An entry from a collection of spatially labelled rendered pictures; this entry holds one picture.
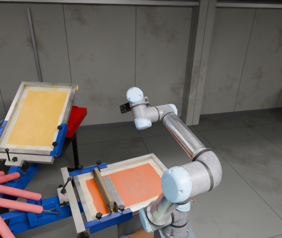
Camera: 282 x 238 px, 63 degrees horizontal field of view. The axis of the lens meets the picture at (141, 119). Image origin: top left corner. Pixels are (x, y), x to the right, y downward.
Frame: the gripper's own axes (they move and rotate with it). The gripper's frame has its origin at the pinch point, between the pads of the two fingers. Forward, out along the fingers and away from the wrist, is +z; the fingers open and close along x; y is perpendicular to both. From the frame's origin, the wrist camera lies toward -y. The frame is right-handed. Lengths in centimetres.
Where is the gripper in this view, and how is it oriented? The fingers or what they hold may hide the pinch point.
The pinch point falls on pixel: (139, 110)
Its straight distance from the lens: 141.3
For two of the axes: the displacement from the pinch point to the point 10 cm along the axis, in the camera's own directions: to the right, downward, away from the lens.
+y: 9.6, -2.7, -0.7
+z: 1.2, 1.7, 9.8
